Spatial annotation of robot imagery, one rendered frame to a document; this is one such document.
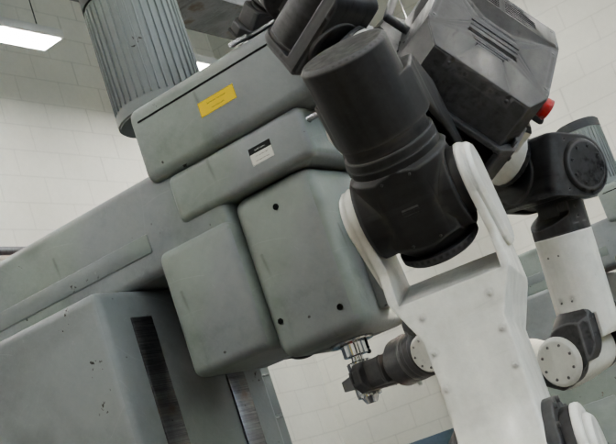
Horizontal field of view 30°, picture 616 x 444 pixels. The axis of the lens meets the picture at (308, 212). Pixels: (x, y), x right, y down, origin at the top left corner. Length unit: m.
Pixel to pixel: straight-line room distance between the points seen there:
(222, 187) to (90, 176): 6.43
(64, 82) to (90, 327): 6.70
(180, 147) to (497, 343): 1.03
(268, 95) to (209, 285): 0.38
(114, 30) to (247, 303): 0.65
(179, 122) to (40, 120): 6.27
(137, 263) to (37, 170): 5.93
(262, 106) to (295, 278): 0.32
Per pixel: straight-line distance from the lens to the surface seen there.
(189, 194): 2.23
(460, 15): 1.60
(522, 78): 1.57
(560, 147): 1.75
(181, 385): 2.33
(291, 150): 2.09
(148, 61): 2.38
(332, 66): 1.32
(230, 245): 2.17
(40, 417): 2.36
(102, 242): 2.39
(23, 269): 2.55
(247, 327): 2.15
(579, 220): 1.80
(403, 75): 1.35
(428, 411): 9.47
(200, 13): 6.13
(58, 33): 7.66
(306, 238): 2.10
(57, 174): 8.35
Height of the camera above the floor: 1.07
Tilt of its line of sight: 13 degrees up
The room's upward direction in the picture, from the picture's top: 19 degrees counter-clockwise
